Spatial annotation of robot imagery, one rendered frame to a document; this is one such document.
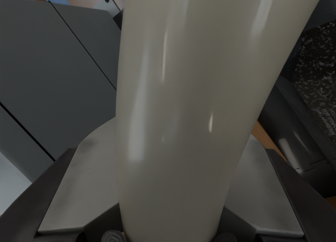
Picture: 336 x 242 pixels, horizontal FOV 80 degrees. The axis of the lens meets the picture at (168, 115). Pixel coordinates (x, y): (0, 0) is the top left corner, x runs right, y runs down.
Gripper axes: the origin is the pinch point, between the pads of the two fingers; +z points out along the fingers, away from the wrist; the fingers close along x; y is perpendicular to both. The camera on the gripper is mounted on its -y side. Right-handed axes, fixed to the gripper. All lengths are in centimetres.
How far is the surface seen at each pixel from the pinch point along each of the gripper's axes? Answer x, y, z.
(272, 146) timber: 51, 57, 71
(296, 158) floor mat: 71, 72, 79
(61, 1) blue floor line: -56, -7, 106
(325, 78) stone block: 31.4, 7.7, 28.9
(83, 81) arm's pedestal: -25, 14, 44
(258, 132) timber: 43, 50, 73
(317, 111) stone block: 34.0, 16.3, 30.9
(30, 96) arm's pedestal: -28.8, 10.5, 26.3
